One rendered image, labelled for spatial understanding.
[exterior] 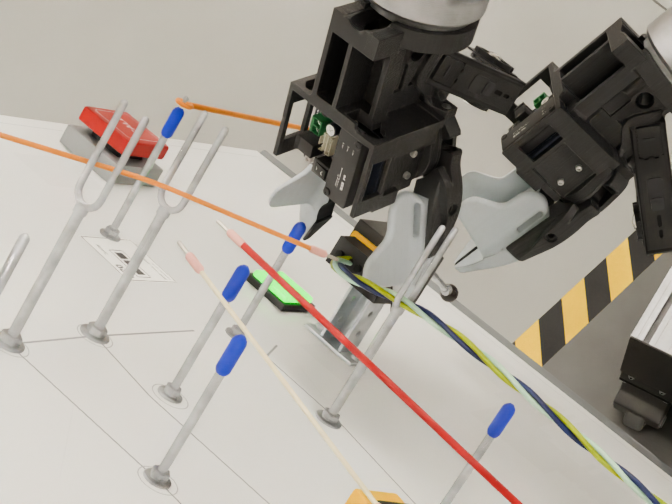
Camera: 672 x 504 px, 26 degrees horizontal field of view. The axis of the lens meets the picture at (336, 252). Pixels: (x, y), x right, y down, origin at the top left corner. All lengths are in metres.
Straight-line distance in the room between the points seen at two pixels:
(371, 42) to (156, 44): 1.89
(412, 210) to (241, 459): 0.20
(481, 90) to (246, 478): 0.29
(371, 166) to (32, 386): 0.23
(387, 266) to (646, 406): 1.31
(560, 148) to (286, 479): 0.33
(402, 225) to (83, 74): 1.79
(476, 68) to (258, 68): 1.75
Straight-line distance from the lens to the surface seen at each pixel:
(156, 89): 2.60
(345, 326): 1.01
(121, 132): 1.06
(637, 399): 2.17
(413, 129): 0.83
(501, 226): 1.04
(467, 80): 0.88
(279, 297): 1.01
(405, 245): 0.89
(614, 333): 2.30
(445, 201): 0.87
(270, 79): 2.60
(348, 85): 0.82
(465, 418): 1.02
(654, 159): 1.02
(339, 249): 0.94
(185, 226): 1.06
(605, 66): 1.01
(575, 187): 1.02
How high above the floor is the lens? 1.90
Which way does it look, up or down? 54 degrees down
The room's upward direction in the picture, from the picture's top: straight up
